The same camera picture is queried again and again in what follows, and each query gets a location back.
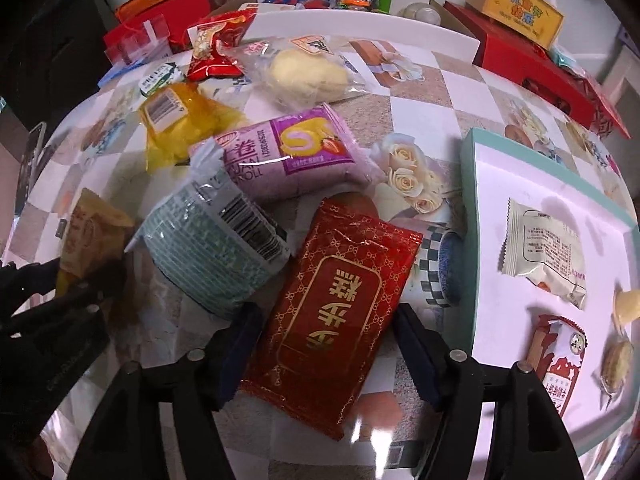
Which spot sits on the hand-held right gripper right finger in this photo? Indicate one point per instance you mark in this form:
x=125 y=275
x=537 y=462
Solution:
x=419 y=355

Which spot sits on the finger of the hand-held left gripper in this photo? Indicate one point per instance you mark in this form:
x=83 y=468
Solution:
x=95 y=287
x=25 y=280

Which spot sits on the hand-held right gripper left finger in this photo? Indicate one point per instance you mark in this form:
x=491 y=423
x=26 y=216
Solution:
x=240 y=352

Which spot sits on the orange snack packet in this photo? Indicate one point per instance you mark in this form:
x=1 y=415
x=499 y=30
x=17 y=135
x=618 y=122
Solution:
x=87 y=235

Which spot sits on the red cake packet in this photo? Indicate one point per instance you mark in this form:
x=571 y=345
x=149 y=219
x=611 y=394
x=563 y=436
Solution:
x=330 y=320

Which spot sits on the green patterned snack packet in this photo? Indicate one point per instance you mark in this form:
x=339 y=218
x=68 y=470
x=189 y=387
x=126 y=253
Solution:
x=210 y=250

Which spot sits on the red and white biscuit packet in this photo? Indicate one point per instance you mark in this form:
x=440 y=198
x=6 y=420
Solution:
x=565 y=365

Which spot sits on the yellow clear snack packet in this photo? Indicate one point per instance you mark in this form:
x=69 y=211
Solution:
x=185 y=125

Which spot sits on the purple cake roll packet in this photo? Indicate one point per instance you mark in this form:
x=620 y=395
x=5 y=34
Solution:
x=280 y=160

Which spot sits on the round pastry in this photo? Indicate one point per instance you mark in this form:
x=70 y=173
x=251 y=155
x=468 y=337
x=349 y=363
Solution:
x=616 y=365

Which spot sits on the cream round snack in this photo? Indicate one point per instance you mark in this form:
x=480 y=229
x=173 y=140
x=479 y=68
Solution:
x=629 y=305

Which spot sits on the teal rimmed white tray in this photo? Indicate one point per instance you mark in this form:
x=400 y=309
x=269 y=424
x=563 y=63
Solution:
x=590 y=220

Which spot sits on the bread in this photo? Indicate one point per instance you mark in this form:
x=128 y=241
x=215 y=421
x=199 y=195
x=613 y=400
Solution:
x=305 y=72

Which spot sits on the small black tag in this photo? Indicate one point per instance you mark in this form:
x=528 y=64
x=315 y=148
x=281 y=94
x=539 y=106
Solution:
x=400 y=455

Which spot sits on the green and white snack packet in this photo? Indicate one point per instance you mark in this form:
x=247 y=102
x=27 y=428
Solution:
x=160 y=80

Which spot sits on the blue tissue pack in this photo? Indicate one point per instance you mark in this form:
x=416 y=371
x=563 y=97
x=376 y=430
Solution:
x=120 y=70

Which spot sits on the black cabinet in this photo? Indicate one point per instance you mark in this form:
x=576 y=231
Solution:
x=50 y=35

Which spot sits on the clear plastic box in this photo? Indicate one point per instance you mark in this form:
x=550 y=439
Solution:
x=137 y=40

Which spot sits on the red peanut packet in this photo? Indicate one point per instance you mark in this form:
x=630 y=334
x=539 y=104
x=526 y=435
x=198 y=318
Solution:
x=215 y=50

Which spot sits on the red patterned gift box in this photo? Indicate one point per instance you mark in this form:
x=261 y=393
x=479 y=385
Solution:
x=610 y=115

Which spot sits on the large red box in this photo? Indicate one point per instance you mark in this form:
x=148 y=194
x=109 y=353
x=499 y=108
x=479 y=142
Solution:
x=525 y=65

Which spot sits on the teal small packet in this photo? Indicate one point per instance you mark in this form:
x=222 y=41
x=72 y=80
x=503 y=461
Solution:
x=567 y=57

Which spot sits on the white round jar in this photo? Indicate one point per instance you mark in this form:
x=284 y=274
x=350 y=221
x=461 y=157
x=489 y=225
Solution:
x=420 y=12

